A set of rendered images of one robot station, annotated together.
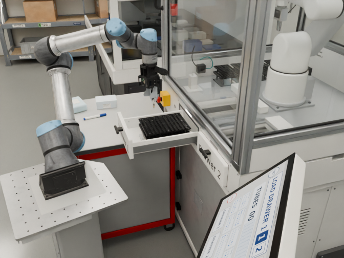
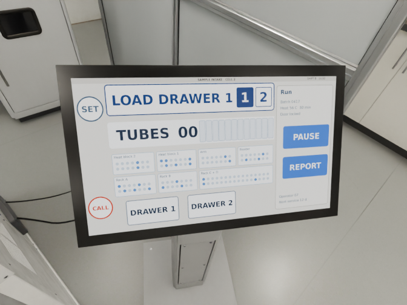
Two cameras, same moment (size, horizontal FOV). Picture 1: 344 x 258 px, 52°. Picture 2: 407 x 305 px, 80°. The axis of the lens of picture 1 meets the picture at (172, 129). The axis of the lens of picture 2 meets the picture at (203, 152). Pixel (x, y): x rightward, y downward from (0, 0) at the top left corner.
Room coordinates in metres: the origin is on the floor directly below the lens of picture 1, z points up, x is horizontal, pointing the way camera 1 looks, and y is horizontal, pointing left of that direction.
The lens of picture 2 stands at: (0.83, 0.07, 1.41)
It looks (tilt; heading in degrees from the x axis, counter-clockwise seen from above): 48 degrees down; 233
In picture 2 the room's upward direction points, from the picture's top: 8 degrees clockwise
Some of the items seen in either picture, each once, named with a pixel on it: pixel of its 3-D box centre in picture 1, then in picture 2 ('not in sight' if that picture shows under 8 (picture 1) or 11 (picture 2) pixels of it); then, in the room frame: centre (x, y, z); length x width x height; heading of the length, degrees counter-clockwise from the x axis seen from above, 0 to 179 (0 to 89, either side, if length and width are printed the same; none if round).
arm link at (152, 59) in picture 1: (150, 58); not in sight; (1.63, 0.10, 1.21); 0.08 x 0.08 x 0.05
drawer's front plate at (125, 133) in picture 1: (124, 134); not in sight; (1.48, 0.23, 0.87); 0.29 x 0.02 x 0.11; 18
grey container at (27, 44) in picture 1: (36, 45); not in sight; (5.19, 2.02, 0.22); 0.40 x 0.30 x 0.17; 100
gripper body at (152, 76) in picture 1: (149, 74); not in sight; (1.62, 0.11, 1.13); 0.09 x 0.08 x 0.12; 141
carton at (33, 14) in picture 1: (41, 9); not in sight; (5.22, 1.87, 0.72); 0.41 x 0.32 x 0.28; 100
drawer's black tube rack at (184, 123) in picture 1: (164, 128); not in sight; (1.54, 0.04, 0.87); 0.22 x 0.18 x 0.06; 108
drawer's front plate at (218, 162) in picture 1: (211, 157); not in sight; (1.28, -0.17, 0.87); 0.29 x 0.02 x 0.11; 18
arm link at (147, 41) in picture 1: (148, 41); not in sight; (1.63, 0.11, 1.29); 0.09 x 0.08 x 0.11; 72
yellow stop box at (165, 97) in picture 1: (164, 98); not in sight; (1.89, 0.04, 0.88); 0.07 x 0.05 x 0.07; 18
